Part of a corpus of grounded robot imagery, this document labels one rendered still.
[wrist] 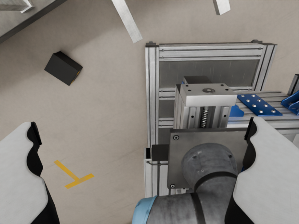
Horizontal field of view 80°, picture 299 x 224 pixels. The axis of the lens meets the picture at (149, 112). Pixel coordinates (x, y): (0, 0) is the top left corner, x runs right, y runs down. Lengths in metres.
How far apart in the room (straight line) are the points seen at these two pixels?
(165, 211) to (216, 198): 0.11
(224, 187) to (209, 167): 0.06
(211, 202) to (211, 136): 0.17
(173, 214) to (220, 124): 0.28
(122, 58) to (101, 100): 0.41
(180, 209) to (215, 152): 0.17
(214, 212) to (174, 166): 0.19
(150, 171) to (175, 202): 0.30
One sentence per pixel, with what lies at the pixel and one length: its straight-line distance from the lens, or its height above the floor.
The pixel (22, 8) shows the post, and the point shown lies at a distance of 0.80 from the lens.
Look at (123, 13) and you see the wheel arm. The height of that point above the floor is 0.86.
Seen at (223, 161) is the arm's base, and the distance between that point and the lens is 0.50.
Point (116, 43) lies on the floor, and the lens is 1.45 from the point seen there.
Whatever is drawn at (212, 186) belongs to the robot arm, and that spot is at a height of 1.16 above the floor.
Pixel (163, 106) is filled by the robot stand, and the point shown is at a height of 0.21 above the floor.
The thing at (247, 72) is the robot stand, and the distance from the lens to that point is 1.45.
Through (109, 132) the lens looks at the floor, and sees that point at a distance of 1.78.
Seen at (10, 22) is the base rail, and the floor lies 0.70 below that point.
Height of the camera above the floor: 1.42
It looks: 61 degrees down
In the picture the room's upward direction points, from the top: 178 degrees clockwise
